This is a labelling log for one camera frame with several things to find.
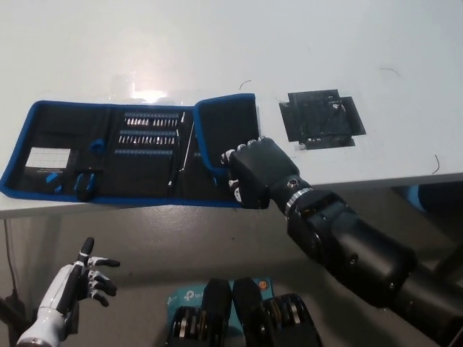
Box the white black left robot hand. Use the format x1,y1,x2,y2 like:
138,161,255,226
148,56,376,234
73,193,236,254
38,236,121,316

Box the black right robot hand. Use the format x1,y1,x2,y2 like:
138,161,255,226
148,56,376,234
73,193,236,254
220,136,313,210

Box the black blue-trimmed toolkit roll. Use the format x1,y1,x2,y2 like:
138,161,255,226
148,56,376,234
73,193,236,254
0,93,271,210

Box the black tape patch on desk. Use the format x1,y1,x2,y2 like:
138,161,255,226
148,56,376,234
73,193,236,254
278,86,368,153

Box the black adapter box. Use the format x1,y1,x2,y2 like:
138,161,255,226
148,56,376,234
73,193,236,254
0,288,30,339

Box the thin silver extension rod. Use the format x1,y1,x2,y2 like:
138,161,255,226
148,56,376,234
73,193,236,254
182,121,195,171

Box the silver screwdriver bit row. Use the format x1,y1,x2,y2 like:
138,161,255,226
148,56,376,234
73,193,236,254
120,136,179,146
124,118,182,128

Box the teal tp-link box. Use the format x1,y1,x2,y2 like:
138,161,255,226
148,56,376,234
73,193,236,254
165,276,273,328

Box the white grid card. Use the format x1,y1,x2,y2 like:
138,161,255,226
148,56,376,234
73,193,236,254
25,147,71,168

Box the blue plastic object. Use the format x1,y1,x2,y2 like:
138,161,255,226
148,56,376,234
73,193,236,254
406,184,423,211

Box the black-handled screwdriver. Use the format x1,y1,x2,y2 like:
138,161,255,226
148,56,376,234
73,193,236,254
167,111,186,188

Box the blue-handled tweezers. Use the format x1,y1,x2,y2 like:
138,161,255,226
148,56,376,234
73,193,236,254
73,172,97,200

